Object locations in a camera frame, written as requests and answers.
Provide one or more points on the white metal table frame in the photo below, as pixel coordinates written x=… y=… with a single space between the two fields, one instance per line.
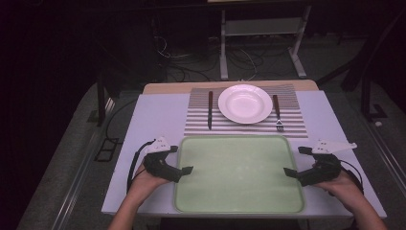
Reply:
x=261 y=27

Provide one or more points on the white plate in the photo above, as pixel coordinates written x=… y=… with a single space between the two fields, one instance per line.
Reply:
x=245 y=103

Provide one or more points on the striped placemat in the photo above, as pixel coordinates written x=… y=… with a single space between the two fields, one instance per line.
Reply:
x=198 y=127

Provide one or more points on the small white round object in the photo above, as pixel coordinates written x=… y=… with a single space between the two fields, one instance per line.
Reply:
x=378 y=123

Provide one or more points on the light green tray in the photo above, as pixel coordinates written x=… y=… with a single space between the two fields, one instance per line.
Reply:
x=237 y=175

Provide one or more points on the black floor bracket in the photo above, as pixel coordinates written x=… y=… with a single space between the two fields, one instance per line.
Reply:
x=107 y=150

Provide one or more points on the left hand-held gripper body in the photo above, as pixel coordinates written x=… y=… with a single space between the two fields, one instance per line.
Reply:
x=159 y=166

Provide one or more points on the metal floor rail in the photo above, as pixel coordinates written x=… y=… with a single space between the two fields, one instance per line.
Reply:
x=387 y=159
x=75 y=188

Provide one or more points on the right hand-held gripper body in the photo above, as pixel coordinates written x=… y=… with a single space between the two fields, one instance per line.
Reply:
x=322 y=171

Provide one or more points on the black metal stand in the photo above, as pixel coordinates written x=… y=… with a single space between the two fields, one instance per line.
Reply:
x=101 y=102
x=370 y=105

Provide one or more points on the person's right hand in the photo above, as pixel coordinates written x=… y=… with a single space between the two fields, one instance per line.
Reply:
x=343 y=188

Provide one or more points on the person's left hand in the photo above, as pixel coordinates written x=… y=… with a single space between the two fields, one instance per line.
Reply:
x=145 y=185

